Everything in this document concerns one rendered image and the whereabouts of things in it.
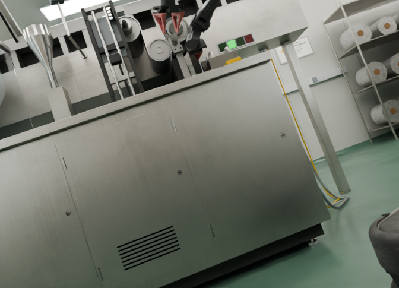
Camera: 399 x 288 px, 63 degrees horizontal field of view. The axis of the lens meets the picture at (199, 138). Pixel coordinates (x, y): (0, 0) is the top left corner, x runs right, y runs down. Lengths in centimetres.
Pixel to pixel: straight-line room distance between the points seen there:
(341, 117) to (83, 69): 371
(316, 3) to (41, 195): 466
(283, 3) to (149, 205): 162
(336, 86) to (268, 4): 287
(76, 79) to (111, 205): 99
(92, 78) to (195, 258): 127
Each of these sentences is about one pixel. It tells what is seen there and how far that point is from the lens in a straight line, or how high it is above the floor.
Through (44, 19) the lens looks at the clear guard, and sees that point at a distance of 237.
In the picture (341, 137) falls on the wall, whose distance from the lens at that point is 494.
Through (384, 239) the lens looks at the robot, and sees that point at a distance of 82.
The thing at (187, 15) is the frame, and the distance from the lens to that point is 235.
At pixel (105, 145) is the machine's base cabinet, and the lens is 146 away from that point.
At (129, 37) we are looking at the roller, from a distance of 186.
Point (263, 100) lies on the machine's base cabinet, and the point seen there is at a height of 70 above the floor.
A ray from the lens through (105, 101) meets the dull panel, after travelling 211.
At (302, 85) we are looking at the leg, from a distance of 243.
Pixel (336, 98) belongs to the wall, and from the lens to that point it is 501.
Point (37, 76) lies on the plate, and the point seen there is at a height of 137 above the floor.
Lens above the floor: 52
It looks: 5 degrees up
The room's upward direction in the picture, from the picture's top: 20 degrees counter-clockwise
